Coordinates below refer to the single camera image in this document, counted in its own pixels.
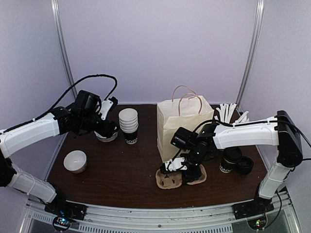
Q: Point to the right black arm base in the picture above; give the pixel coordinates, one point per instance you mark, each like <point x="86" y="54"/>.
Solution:
<point x="250" y="209"/>

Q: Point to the stack of paper cups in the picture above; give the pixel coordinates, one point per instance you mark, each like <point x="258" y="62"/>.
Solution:
<point x="128" y="120"/>

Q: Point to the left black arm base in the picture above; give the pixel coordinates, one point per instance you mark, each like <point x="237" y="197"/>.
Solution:
<point x="63" y="208"/>

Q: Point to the cream paper bag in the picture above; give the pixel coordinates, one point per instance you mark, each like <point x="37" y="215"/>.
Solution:
<point x="187" y="111"/>

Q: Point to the aluminium front rail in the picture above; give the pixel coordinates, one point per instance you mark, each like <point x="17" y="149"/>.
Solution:
<point x="210" y="219"/>

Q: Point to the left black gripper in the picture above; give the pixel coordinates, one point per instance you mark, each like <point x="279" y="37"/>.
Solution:
<point x="107" y="130"/>

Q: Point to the black cup lid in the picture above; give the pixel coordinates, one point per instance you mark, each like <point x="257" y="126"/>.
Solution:
<point x="233" y="154"/>

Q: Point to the stack of black lids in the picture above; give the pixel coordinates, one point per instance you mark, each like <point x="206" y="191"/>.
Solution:
<point x="245" y="165"/>

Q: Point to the white round bowl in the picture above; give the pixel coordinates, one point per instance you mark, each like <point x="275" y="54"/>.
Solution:
<point x="75" y="162"/>

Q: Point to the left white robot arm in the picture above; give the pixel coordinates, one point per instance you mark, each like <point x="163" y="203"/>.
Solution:
<point x="87" y="114"/>

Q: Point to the black paper coffee cup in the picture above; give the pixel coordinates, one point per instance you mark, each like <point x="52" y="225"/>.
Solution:
<point x="226" y="166"/>

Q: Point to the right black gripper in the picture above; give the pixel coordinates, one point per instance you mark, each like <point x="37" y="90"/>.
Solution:
<point x="190" y="176"/>

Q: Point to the cardboard cup carrier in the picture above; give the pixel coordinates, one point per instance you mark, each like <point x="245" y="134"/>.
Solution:
<point x="175" y="180"/>

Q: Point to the white scalloped bowl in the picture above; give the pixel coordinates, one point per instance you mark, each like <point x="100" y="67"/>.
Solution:
<point x="106" y="139"/>

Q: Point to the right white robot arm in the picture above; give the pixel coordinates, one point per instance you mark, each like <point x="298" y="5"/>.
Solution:
<point x="212" y="134"/>

